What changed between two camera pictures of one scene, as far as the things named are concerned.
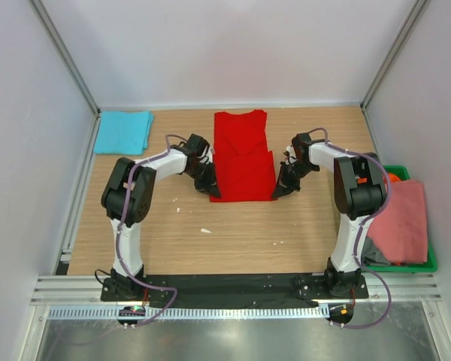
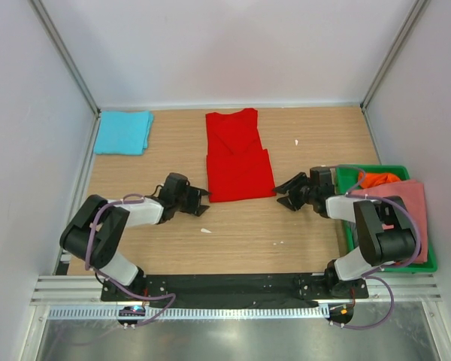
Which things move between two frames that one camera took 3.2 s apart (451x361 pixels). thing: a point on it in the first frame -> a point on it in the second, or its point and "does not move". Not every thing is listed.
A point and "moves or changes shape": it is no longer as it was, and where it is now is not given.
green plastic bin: [431, 265] -> [351, 234]
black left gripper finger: [208, 185] -> [200, 210]
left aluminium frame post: [68, 57] does not move
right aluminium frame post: [417, 10] does not move
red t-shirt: [245, 167] moves or changes shape
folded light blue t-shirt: [123, 132] does not move
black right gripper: [283, 188] -> [296, 181]
